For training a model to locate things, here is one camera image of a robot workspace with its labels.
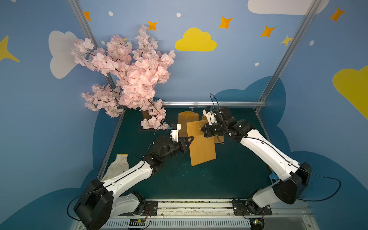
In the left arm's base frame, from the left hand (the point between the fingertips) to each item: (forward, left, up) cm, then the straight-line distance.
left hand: (194, 136), depth 74 cm
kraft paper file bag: (+34, +7, -25) cm, 43 cm away
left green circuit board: (-36, +29, -28) cm, 54 cm away
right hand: (+6, -5, 0) cm, 8 cm away
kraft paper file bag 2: (-4, -11, +4) cm, 12 cm away
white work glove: (-7, +46, -24) cm, 52 cm away
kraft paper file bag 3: (-2, -5, -10) cm, 11 cm away
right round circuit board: (-35, -34, -28) cm, 56 cm away
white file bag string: (+36, +2, -23) cm, 43 cm away
